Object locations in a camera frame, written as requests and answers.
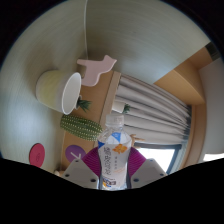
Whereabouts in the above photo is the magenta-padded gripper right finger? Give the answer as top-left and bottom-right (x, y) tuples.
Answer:
(126, 147), (168, 190)

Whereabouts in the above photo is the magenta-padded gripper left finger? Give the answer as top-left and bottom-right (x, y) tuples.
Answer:
(61, 148), (101, 190)

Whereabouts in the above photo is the clear plastic drink bottle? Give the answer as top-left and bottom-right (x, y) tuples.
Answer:
(97, 113), (133, 191)

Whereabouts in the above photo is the dark-framed window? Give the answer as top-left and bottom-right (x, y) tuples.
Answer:
(133, 141), (188, 174)

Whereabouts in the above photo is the round purple sticker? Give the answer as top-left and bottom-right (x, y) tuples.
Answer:
(64, 144), (87, 163)

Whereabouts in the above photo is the tall green plush cactus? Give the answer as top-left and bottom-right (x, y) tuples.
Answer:
(59, 113), (104, 142)

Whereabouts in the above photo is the flat round red coaster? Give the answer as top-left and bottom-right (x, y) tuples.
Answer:
(28, 142), (46, 168)

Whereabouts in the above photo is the light grey curtain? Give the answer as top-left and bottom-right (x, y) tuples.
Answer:
(113, 74), (193, 146)

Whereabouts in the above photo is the wooden window ledge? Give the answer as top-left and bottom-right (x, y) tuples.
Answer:
(59, 69), (123, 171)

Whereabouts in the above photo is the white and yellow cup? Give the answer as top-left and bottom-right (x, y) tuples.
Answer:
(35, 69), (83, 115)

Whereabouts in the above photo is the pink wooden horse figure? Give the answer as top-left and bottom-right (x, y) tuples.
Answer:
(76, 54), (118, 88)

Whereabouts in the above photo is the green desk partition panel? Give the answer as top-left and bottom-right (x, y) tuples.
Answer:
(85, 0), (213, 85)

